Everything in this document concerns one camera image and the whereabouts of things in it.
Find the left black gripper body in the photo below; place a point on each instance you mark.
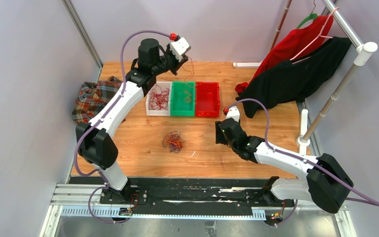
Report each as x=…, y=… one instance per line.
x=171, y=62

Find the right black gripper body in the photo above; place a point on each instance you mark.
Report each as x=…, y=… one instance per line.
x=230, y=143

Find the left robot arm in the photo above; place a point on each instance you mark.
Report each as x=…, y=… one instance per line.
x=95, y=138

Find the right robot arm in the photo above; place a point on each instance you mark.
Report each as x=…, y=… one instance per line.
x=315, y=177

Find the green plastic bin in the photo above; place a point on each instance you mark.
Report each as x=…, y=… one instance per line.
x=183, y=99

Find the red plastic bin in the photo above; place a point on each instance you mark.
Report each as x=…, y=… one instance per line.
x=207, y=99

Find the white plastic bin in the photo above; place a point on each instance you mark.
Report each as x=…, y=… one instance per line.
x=158, y=99

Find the white plastic strip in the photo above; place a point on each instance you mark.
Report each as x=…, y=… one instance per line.
x=247, y=65

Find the black shirt on hanger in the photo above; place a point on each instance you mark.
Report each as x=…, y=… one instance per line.
x=294, y=80

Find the plaid flannel shirt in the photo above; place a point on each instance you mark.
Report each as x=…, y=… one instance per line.
x=93, y=97

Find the red shirt on hanger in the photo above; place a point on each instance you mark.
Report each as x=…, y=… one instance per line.
x=295, y=41

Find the pink hanger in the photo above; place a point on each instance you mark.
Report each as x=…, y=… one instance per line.
x=318, y=36

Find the green hanger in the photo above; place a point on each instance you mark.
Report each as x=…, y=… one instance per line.
x=312, y=16

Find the metal clothes rack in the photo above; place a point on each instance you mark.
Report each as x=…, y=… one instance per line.
x=364, y=51

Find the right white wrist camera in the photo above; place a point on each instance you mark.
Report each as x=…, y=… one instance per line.
x=232, y=113

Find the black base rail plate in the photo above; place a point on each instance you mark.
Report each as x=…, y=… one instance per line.
x=194, y=196

